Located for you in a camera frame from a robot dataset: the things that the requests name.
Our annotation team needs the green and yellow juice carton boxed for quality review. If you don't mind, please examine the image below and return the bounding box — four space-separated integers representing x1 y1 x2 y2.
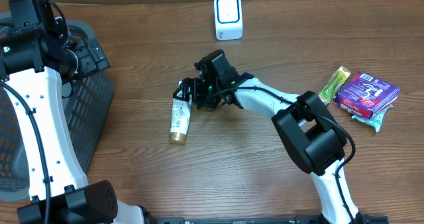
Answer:
318 66 351 106

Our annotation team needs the grey plastic mesh basket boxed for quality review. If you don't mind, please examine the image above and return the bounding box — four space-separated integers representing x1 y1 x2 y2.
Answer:
1 20 113 201

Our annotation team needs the purple Carefree pad pack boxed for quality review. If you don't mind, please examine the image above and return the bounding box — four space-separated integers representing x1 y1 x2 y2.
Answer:
334 71 400 121

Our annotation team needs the white and gold tube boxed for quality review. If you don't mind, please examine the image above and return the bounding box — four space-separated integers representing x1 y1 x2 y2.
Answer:
170 95 191 145

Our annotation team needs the teal snack packet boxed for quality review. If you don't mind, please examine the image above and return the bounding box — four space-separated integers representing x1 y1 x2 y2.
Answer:
352 105 393 133

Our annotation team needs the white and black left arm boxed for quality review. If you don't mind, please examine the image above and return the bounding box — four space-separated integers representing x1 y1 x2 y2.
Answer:
1 0 147 223

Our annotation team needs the white barcode scanner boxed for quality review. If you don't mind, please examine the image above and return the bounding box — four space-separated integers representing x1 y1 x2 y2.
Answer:
213 0 243 40

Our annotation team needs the black rail at table edge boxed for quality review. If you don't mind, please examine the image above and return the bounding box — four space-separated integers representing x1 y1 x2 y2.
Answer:
154 215 390 224

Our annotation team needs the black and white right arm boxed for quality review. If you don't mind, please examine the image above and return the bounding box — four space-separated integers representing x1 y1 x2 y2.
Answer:
173 49 362 223

